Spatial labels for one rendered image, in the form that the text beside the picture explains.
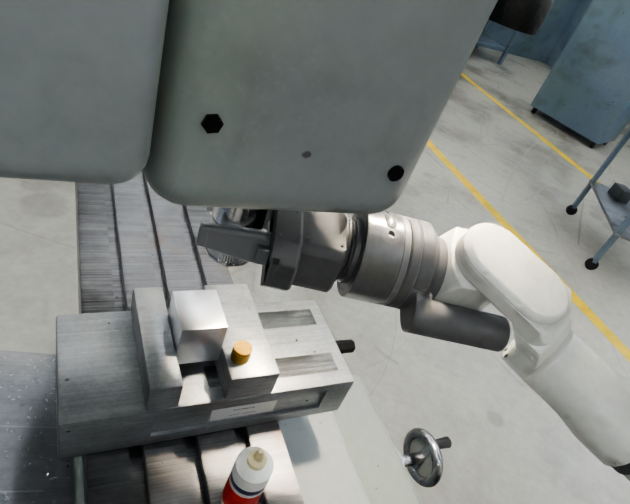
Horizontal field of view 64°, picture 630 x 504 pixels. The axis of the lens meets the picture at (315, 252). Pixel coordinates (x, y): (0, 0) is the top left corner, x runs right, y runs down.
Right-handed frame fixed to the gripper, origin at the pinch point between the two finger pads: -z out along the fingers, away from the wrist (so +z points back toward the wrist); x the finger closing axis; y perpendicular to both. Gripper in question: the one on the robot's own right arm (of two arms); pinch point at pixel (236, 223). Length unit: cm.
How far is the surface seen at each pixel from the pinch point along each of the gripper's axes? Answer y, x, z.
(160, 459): 30.1, 6.7, -2.0
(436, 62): -20.0, 7.5, 8.7
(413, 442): 61, -22, 48
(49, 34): -18.6, 16.4, -9.4
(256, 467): 20.8, 11.1, 7.5
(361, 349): 124, -105, 66
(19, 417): 35.8, 1.0, -19.9
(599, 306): 126, -179, 225
